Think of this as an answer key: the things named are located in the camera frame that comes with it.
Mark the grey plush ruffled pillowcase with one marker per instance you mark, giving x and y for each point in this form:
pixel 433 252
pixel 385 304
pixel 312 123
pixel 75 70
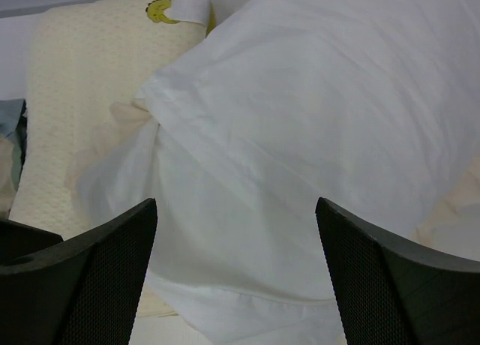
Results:
pixel 452 226

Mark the white pillow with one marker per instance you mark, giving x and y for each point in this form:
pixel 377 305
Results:
pixel 372 104

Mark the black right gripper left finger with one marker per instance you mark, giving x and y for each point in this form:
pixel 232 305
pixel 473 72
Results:
pixel 82 290

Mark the blue and beige cloth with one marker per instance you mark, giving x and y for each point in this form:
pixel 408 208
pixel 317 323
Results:
pixel 13 150

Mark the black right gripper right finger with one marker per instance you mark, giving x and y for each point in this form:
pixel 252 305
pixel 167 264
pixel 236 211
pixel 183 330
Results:
pixel 390 290

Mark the cream foam contour pillow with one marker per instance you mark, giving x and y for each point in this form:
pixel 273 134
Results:
pixel 86 64

